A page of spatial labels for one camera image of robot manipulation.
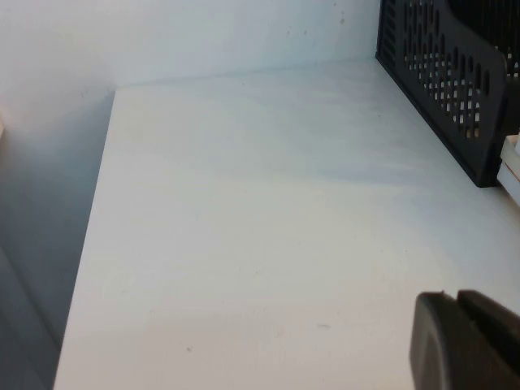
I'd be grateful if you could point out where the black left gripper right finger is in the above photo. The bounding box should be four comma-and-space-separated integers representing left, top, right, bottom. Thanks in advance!
457, 288, 520, 378

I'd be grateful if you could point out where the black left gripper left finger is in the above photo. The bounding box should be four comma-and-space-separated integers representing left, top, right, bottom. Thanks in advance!
409, 290, 520, 390

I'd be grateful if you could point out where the black plastic three-slot book stand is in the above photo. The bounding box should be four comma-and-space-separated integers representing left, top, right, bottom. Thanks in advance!
375, 0, 520, 189

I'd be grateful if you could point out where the white car suspension book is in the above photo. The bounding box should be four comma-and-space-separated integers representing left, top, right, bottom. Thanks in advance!
497, 158, 520, 192

